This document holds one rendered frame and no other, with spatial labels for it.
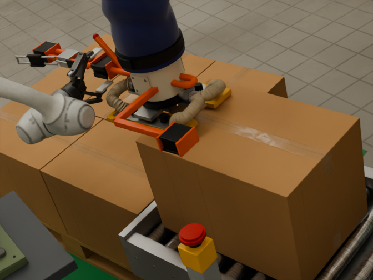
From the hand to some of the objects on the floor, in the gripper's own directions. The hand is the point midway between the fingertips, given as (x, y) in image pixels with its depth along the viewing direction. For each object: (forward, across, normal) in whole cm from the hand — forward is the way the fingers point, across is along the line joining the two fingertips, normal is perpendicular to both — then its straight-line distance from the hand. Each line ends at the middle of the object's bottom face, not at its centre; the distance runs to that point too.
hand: (102, 66), depth 245 cm
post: (-54, +108, +72) cm, 141 cm away
